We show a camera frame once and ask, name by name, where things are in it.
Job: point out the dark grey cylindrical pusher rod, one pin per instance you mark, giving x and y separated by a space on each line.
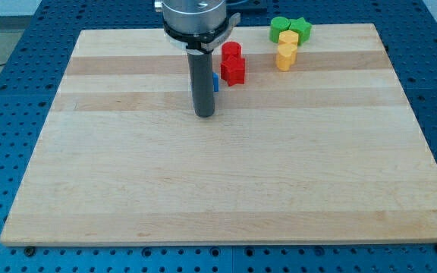
202 87

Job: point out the blue block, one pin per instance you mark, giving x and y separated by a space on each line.
215 79

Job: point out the red star block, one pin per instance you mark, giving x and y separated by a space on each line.
233 70

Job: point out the red cylinder block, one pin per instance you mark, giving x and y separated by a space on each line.
231 49

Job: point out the yellow heart block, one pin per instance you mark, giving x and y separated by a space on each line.
285 56

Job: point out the green cylinder block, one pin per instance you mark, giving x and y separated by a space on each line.
277 25

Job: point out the yellow pentagon block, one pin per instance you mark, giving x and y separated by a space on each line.
288 37

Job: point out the green star block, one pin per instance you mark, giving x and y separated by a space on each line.
302 28

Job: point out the wooden board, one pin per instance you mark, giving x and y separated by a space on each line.
329 152

